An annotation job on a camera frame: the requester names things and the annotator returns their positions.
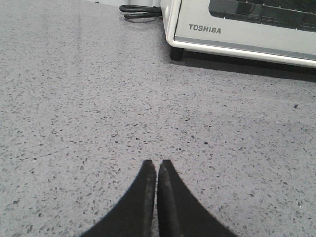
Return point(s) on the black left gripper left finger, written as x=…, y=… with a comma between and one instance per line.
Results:
x=132, y=215

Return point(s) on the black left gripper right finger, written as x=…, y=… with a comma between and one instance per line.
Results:
x=179, y=212

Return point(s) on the white Toshiba toaster oven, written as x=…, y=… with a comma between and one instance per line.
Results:
x=170, y=12

